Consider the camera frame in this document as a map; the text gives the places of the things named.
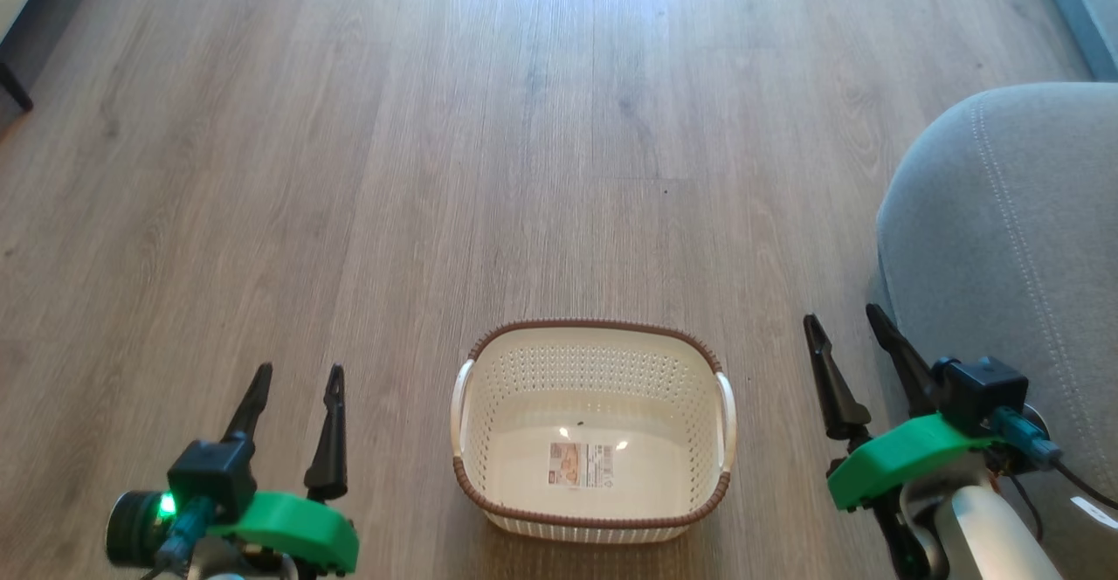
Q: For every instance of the printed basket sticker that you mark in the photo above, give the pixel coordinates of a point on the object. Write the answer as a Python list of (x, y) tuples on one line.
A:
[(581, 465)]

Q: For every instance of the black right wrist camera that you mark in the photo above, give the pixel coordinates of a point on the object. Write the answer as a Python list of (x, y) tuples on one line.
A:
[(987, 397)]

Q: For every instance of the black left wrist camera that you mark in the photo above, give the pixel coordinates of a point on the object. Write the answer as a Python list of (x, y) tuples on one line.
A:
[(205, 484)]

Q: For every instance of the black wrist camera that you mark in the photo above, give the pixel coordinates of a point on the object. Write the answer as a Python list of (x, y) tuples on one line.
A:
[(205, 484), (987, 397)]

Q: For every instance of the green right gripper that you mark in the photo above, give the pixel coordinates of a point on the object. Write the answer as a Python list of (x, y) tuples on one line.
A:
[(900, 462)]

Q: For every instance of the black furniture leg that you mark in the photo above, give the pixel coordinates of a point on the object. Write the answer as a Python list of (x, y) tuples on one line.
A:
[(16, 91)]

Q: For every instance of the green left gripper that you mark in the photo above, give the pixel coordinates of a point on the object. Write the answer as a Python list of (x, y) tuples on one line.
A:
[(293, 532)]

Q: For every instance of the cream plastic basket brown rim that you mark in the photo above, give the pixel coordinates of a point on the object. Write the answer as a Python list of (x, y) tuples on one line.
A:
[(594, 423)]

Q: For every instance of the grey fabric sofa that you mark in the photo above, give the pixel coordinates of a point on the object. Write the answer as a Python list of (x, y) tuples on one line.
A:
[(1013, 248)]

